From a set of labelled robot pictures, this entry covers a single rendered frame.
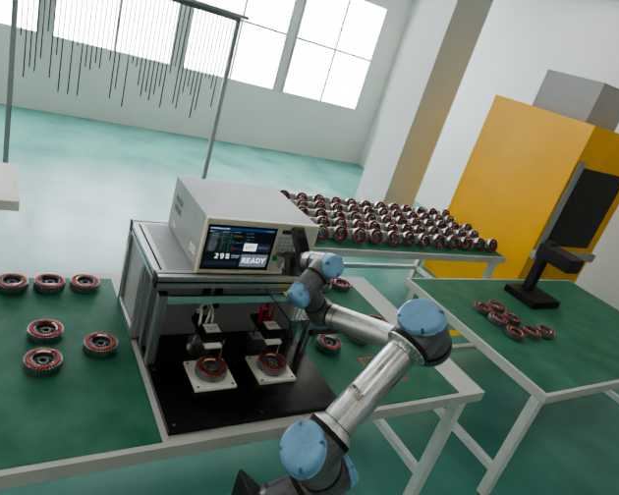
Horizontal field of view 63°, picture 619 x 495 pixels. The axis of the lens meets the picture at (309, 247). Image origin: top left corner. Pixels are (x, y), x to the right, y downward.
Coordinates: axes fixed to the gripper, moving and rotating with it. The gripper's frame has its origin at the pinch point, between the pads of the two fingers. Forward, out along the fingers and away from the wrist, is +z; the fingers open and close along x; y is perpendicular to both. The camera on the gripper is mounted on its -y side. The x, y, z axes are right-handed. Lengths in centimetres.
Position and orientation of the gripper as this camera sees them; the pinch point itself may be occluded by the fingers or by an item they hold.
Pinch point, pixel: (279, 252)
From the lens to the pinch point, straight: 180.6
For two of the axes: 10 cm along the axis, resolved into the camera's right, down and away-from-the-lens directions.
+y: -0.6, 10.0, 0.2
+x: 8.4, 0.4, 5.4
